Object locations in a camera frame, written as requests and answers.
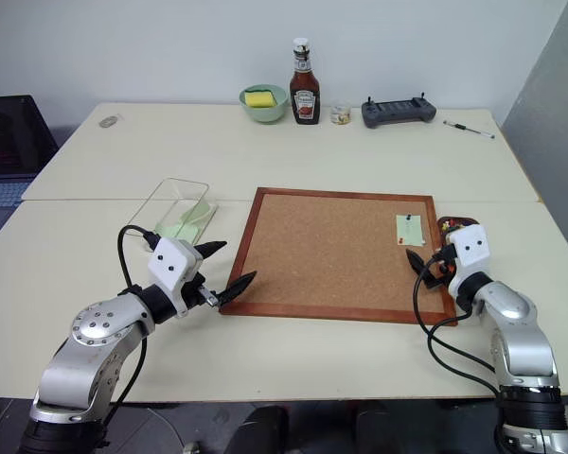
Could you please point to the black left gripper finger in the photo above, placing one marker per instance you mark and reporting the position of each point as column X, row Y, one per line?
column 212, row 248
column 237, row 287

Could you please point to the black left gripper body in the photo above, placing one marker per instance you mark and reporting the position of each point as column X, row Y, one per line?
column 195, row 293

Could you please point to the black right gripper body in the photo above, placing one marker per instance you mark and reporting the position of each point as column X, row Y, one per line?
column 444, row 269

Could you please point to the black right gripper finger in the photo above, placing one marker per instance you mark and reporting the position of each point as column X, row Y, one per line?
column 415, row 260
column 431, row 280

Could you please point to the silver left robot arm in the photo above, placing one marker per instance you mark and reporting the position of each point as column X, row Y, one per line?
column 92, row 347

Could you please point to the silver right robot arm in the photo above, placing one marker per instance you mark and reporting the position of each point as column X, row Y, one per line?
column 518, row 340

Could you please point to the light green paper note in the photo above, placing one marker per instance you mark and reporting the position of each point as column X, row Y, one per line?
column 410, row 230

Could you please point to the small tray of pushpins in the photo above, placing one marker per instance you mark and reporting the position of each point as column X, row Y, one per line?
column 461, row 222

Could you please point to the wood-framed cork board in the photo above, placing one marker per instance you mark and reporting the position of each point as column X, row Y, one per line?
column 331, row 250

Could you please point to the clear plastic box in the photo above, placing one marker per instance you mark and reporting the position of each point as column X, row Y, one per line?
column 177, row 203

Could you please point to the black and white pen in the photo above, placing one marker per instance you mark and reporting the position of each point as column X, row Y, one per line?
column 468, row 129

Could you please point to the light green bowl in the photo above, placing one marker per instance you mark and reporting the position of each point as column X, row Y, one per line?
column 264, row 112

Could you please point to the dark rounded shape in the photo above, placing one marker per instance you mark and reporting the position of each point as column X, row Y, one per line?
column 265, row 430

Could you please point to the grey remote controller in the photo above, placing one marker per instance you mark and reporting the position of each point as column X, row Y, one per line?
column 397, row 113

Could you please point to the yellow sponge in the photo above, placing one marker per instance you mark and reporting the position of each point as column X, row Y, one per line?
column 259, row 98

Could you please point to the small clear jar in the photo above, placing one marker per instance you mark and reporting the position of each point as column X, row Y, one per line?
column 340, row 115

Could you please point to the small grey oval object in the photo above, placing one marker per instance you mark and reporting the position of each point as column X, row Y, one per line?
column 108, row 121

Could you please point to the ketchup bottle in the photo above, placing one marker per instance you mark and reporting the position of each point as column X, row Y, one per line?
column 305, row 92

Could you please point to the dark laptop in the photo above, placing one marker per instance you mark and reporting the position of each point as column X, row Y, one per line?
column 7, row 156

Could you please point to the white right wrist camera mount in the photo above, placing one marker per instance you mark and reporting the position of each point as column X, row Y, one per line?
column 471, row 250

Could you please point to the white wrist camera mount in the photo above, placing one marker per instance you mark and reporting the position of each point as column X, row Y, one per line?
column 471, row 250
column 172, row 265

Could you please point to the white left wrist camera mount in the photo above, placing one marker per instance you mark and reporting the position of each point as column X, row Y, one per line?
column 172, row 265

